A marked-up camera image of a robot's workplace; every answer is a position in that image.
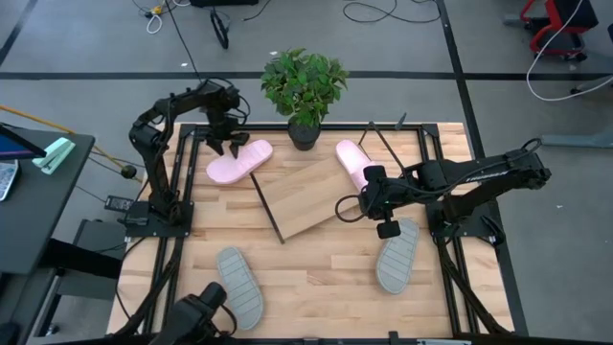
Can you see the pink slide slipper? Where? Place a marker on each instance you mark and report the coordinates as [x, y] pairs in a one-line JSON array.
[[239, 167], [349, 158]]

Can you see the grey calculator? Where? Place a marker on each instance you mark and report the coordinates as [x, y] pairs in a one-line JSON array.
[[7, 179]]

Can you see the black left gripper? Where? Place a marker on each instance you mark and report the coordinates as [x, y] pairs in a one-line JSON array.
[[221, 124]]

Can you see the black ball knob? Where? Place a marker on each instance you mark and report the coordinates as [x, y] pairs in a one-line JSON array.
[[129, 172]]

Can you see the grey slide slipper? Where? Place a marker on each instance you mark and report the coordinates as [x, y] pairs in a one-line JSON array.
[[239, 287], [397, 268]]

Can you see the red and black cart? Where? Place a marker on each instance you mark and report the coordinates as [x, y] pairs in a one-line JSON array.
[[574, 14]]

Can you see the black metal table frame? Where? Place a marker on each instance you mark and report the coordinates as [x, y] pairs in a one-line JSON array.
[[429, 130]]

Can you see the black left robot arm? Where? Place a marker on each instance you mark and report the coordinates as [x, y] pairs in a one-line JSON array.
[[153, 158]]

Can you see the mint green stapler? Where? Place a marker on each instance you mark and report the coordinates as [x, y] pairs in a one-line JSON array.
[[52, 155]]

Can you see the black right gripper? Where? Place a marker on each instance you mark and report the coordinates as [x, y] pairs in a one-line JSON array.
[[388, 196]]

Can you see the black power adapter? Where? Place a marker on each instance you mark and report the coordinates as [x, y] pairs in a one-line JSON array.
[[119, 203]]

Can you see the black floor stand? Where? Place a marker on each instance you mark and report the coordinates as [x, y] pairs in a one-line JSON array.
[[220, 31]]

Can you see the wooden shelf with black frame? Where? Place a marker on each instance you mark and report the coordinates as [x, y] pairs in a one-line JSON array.
[[306, 196]]

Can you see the tablet with dark screen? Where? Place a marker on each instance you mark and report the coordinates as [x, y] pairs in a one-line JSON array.
[[14, 146]]

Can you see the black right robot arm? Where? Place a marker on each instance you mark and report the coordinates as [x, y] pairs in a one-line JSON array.
[[479, 177]]

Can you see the green plant in black pot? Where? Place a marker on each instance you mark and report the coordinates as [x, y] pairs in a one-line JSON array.
[[301, 86]]

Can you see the yellow rod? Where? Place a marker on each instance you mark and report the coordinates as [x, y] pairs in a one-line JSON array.
[[36, 119]]

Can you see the black side desk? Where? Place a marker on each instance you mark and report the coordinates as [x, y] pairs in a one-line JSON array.
[[38, 215]]

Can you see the grey floor stand base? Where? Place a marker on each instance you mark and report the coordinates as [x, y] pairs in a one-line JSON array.
[[584, 140]]

